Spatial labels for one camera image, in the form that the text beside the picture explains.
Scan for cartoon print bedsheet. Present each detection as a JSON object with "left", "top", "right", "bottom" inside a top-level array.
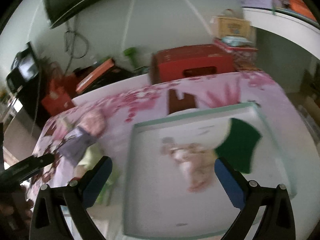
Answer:
[{"left": 28, "top": 72, "right": 319, "bottom": 239}]

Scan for mint green tray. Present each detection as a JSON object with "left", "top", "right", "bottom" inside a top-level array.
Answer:
[{"left": 123, "top": 102, "right": 296, "bottom": 239}]

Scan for blue wet wipes pack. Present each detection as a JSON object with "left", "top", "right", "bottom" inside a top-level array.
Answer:
[{"left": 221, "top": 36, "right": 252, "bottom": 47}]

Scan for orange black box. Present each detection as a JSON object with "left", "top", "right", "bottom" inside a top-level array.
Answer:
[{"left": 75, "top": 58, "right": 114, "bottom": 94}]

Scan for orange package on shelf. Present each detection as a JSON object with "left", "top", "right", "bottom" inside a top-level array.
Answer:
[{"left": 289, "top": 0, "right": 316, "bottom": 21}]

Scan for green scouring sponge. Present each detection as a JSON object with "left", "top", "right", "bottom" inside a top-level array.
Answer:
[{"left": 214, "top": 118, "right": 262, "bottom": 174}]

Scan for red patterned tin box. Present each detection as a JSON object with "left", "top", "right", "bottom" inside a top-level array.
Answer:
[{"left": 213, "top": 38, "right": 258, "bottom": 72}]

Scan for person's left hand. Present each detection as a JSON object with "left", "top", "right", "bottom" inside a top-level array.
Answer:
[{"left": 1, "top": 185, "right": 34, "bottom": 239}]

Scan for red cardboard box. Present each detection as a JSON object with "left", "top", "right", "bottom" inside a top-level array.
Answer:
[{"left": 149, "top": 44, "right": 235, "bottom": 84}]

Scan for yellow gift box with handle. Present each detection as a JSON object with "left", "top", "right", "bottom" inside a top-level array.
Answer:
[{"left": 210, "top": 9, "right": 251, "bottom": 39}]

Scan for red tote bag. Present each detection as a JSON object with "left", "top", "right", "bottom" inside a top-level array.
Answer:
[{"left": 41, "top": 62, "right": 77, "bottom": 116}]

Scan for green dumbbell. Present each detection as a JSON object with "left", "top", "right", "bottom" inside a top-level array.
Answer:
[{"left": 123, "top": 47, "right": 149, "bottom": 75}]

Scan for pink white fuzzy cloth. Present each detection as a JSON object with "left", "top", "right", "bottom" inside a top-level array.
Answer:
[{"left": 78, "top": 110, "right": 106, "bottom": 137}]

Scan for light green cloth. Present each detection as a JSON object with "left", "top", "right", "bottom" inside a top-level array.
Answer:
[{"left": 74, "top": 143, "right": 120, "bottom": 208}]

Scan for black coffee machine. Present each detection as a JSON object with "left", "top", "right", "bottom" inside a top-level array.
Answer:
[{"left": 6, "top": 42, "right": 40, "bottom": 120}]

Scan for white curved shelf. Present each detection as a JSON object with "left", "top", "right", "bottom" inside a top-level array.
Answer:
[{"left": 243, "top": 8, "right": 320, "bottom": 58}]

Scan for black hanging cable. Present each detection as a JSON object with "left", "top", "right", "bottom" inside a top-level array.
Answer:
[{"left": 63, "top": 15, "right": 90, "bottom": 75}]

